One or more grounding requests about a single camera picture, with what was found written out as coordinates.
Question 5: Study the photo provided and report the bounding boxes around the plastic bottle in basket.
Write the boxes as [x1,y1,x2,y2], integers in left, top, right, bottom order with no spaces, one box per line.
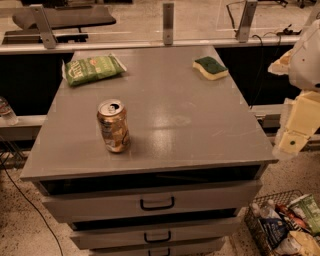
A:
[260,199,280,219]

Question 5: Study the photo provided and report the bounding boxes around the orange soda can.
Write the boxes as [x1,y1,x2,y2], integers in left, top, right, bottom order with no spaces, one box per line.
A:
[97,99,130,153]

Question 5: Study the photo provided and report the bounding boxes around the black office chair base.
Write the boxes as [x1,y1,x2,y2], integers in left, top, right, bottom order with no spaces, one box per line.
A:
[2,5,116,45]

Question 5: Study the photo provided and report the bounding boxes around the bottom grey drawer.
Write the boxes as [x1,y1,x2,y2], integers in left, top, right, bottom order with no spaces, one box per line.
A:
[89,237,225,256]

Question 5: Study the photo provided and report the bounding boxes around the green snack bag in basket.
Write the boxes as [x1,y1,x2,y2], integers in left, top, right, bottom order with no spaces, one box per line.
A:
[289,194,320,236]

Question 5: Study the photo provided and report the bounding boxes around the grey drawer cabinet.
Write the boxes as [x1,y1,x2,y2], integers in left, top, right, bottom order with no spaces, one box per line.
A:
[19,45,279,256]

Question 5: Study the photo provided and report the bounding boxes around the grey drawer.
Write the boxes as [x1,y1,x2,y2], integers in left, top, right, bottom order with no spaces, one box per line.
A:
[43,180,262,223]
[89,237,225,256]
[71,217,241,251]

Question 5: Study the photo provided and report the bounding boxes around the yellow bag in basket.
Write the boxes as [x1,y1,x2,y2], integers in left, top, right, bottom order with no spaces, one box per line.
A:
[275,231,320,256]

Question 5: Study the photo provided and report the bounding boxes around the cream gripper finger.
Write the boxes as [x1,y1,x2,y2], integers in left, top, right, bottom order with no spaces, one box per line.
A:
[268,50,292,75]
[276,91,320,155]

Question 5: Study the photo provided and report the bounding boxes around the clear plastic water bottle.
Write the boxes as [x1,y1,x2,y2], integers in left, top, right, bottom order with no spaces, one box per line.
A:
[0,96,18,126]

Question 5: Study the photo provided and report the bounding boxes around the left metal bracket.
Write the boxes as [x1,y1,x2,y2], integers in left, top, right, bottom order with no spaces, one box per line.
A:
[30,4,57,49]

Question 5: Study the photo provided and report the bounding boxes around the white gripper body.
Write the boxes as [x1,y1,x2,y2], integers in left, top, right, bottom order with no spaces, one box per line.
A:
[288,20,320,91]

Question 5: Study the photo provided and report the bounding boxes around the centre metal bracket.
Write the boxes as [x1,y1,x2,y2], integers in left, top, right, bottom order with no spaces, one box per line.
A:
[163,3,174,45]

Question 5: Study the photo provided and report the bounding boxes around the middle grey drawer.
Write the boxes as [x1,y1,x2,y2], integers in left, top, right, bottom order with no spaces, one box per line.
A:
[71,217,241,251]

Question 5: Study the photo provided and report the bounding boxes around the wire basket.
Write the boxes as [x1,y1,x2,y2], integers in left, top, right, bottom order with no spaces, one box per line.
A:
[244,189,305,256]

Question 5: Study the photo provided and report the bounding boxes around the green chip bag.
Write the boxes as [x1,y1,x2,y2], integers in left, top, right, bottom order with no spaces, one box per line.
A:
[64,54,127,87]

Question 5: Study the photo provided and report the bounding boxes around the red snack bag in basket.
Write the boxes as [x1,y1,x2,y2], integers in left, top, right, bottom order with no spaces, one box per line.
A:
[275,204,307,230]

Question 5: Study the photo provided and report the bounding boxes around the metal bracket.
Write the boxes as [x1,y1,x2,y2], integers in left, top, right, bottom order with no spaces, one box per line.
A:
[236,0,258,43]
[30,4,57,49]
[163,3,174,45]

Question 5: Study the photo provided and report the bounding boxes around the black floor cable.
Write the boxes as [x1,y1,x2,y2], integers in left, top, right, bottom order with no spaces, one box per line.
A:
[0,156,64,256]

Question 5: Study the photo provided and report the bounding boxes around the blue snack bag in basket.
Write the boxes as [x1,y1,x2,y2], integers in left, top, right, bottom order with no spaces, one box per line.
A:
[260,218,289,249]

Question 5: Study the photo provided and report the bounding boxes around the right metal bracket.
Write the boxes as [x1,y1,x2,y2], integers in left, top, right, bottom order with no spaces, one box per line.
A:
[236,0,258,43]

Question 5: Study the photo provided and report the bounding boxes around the green and yellow sponge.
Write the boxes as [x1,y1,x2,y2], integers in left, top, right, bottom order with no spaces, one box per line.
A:
[193,56,228,81]

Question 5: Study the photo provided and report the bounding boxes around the top grey drawer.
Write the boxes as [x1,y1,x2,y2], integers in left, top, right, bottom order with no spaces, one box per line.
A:
[43,180,262,223]

